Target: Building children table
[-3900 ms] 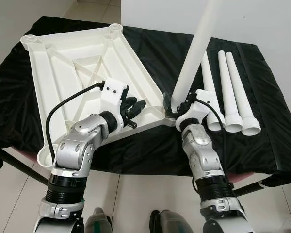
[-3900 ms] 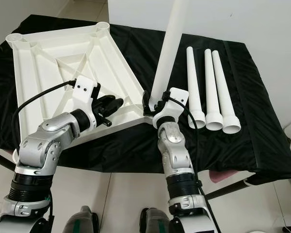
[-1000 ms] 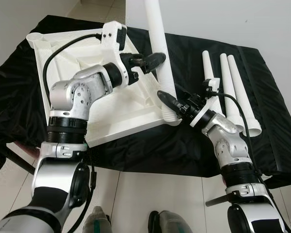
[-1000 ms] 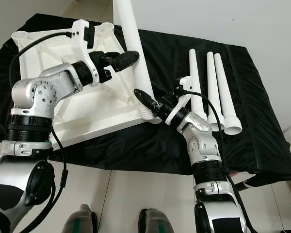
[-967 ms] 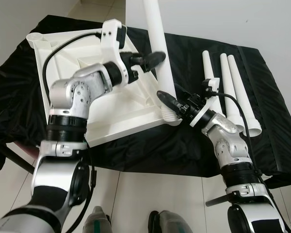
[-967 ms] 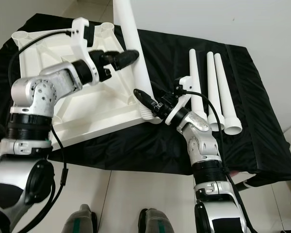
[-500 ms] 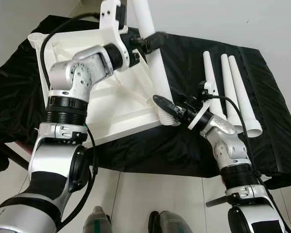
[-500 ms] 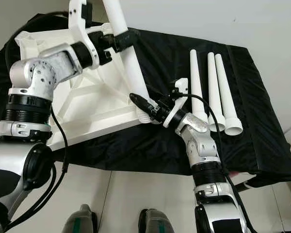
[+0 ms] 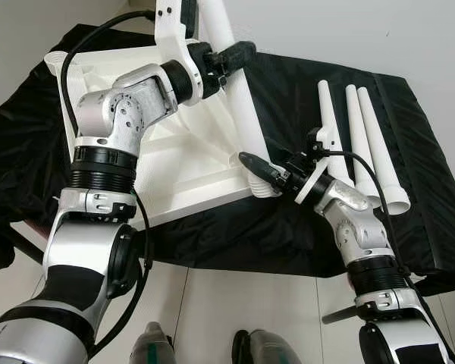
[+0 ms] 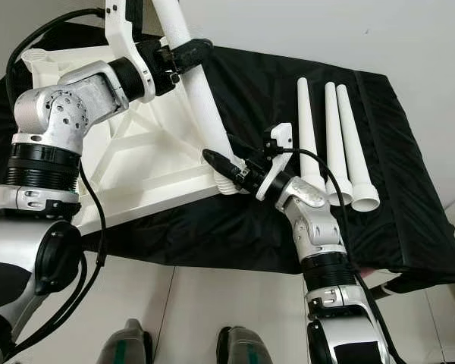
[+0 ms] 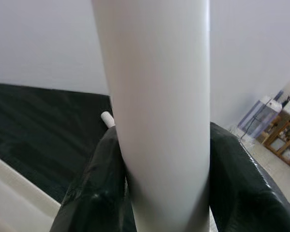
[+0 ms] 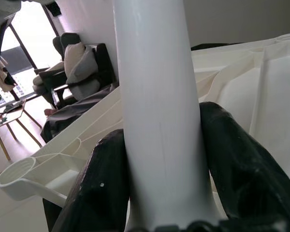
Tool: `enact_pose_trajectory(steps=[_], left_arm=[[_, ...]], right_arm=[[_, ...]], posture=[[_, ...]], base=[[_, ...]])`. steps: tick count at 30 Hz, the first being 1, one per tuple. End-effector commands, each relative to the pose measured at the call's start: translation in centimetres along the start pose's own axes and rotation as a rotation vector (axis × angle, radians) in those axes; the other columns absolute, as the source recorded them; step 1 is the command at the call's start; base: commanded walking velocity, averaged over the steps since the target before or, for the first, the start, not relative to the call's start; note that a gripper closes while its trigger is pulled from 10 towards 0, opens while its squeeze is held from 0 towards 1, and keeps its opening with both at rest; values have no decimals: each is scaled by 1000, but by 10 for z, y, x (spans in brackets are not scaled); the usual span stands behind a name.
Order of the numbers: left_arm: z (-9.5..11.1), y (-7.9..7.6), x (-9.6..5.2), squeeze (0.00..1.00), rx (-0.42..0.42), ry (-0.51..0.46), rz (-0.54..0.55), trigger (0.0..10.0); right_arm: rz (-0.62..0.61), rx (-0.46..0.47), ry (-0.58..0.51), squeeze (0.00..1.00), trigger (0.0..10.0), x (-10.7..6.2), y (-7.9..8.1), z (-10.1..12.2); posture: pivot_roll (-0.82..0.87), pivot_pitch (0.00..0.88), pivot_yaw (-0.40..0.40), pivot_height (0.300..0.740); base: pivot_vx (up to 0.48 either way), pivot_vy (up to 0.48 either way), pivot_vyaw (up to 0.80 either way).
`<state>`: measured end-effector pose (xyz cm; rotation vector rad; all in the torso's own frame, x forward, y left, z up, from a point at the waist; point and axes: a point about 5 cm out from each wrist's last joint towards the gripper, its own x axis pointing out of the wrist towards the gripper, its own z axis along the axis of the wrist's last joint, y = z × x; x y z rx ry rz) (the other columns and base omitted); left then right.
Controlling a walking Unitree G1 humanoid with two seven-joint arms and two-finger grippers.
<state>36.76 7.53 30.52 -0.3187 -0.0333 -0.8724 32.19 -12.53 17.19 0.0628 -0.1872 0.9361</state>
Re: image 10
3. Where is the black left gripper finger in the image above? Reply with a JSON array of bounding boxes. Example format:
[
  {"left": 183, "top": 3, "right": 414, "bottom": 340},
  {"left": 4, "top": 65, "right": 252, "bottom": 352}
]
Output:
[{"left": 174, "top": 38, "right": 213, "bottom": 71}]

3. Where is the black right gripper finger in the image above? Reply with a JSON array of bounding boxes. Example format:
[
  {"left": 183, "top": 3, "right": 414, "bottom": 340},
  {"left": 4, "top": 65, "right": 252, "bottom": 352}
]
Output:
[{"left": 202, "top": 149, "right": 242, "bottom": 181}]

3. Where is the white plastic table leg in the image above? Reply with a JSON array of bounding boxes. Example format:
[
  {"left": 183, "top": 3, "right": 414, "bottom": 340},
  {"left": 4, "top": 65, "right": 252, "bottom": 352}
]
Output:
[
  {"left": 325, "top": 81, "right": 353, "bottom": 207},
  {"left": 335, "top": 83, "right": 381, "bottom": 213},
  {"left": 152, "top": 0, "right": 247, "bottom": 196},
  {"left": 296, "top": 76, "right": 327, "bottom": 190}
]

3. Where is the black table cloth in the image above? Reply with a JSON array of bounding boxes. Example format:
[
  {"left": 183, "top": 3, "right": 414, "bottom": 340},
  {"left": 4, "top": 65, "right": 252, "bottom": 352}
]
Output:
[{"left": 0, "top": 21, "right": 455, "bottom": 293}]

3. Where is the grey metal table leg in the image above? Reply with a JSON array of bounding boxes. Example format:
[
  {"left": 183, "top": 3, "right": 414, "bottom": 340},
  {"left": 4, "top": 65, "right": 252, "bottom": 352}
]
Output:
[{"left": 364, "top": 273, "right": 410, "bottom": 300}]

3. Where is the grey left robot foot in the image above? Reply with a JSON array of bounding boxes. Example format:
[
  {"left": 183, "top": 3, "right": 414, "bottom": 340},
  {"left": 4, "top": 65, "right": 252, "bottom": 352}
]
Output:
[{"left": 99, "top": 318, "right": 152, "bottom": 364}]

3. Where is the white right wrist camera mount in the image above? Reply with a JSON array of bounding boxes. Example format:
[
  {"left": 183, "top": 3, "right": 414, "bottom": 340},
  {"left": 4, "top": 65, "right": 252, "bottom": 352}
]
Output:
[{"left": 254, "top": 121, "right": 297, "bottom": 202}]

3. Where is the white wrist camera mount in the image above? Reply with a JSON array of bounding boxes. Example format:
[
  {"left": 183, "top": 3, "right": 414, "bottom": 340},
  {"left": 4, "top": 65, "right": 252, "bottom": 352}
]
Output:
[
  {"left": 254, "top": 121, "right": 297, "bottom": 202},
  {"left": 105, "top": 0, "right": 160, "bottom": 103}
]

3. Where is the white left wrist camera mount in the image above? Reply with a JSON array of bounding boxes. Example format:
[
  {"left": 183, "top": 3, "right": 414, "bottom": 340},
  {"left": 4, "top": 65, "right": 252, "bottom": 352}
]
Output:
[{"left": 105, "top": 0, "right": 160, "bottom": 103}]

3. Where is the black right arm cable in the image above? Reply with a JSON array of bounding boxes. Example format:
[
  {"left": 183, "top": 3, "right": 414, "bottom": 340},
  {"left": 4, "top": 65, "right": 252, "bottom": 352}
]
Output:
[{"left": 288, "top": 148, "right": 406, "bottom": 364}]

